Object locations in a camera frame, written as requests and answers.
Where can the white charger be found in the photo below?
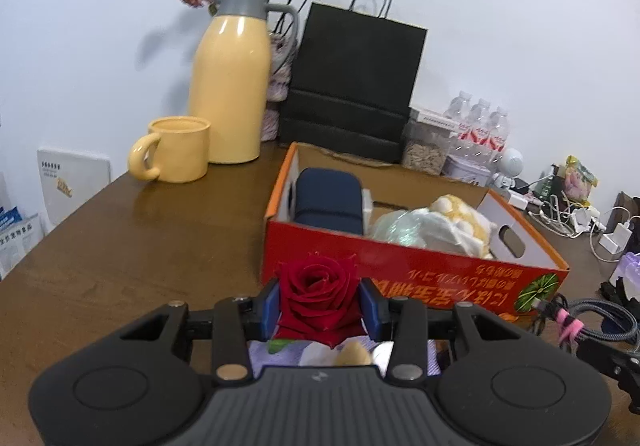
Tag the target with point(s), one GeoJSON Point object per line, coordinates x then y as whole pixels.
{"type": "Point", "coordinates": [617, 238]}
{"type": "Point", "coordinates": [520, 202]}

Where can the blue white pet food bags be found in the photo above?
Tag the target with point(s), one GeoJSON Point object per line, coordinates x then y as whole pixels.
{"type": "Point", "coordinates": [17, 241]}

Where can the pink textured vase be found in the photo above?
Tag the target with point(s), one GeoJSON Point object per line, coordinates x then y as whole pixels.
{"type": "Point", "coordinates": [280, 76]}

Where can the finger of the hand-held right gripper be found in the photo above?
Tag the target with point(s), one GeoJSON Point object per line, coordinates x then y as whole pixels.
{"type": "Point", "coordinates": [620, 366]}

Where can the black paper bag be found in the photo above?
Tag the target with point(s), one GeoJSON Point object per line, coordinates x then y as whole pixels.
{"type": "Point", "coordinates": [355, 81]}

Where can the small white box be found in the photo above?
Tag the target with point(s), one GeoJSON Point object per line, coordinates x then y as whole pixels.
{"type": "Point", "coordinates": [435, 118]}

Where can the yellow plush toy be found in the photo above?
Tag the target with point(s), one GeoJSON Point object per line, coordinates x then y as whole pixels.
{"type": "Point", "coordinates": [465, 223]}

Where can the clear jar of seeds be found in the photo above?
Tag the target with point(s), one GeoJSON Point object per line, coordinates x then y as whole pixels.
{"type": "Point", "coordinates": [425, 151]}

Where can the white robot figure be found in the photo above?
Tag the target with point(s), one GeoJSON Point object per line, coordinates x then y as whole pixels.
{"type": "Point", "coordinates": [511, 163]}

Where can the clear water bottle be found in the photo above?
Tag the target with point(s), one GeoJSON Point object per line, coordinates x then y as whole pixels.
{"type": "Point", "coordinates": [498, 133]}
{"type": "Point", "coordinates": [457, 118]}
{"type": "Point", "coordinates": [479, 126]}

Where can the small green bottle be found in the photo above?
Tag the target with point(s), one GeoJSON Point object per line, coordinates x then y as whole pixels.
{"type": "Point", "coordinates": [552, 181]}

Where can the white wall panel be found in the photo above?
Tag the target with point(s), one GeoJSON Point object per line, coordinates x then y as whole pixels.
{"type": "Point", "coordinates": [75, 186]}

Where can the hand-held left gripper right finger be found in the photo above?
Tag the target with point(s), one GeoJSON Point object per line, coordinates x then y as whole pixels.
{"type": "Point", "coordinates": [368, 310]}

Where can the pale tin box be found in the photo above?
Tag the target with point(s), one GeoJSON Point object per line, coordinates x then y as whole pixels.
{"type": "Point", "coordinates": [467, 170]}

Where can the yellow mug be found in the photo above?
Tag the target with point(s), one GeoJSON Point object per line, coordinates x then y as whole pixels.
{"type": "Point", "coordinates": [182, 151]}

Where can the yellow green snack packet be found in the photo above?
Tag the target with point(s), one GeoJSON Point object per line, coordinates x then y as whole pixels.
{"type": "Point", "coordinates": [580, 178]}

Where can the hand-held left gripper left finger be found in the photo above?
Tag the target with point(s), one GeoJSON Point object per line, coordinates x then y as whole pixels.
{"type": "Point", "coordinates": [271, 310]}

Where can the pale printed packet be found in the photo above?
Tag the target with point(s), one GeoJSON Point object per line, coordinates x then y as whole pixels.
{"type": "Point", "coordinates": [320, 356]}

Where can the yellow thermos jug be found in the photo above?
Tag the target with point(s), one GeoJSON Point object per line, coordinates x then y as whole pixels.
{"type": "Point", "coordinates": [230, 86]}

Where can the navy blue case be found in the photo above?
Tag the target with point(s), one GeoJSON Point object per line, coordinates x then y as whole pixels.
{"type": "Point", "coordinates": [327, 198]}

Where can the orange cardboard box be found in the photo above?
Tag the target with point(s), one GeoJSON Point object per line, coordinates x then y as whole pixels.
{"type": "Point", "coordinates": [400, 271]}

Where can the red rose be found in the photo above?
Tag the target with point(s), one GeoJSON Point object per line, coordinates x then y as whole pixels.
{"type": "Point", "coordinates": [317, 296]}

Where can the iridescent plastic bag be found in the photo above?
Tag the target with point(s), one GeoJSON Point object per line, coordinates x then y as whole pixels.
{"type": "Point", "coordinates": [405, 226]}

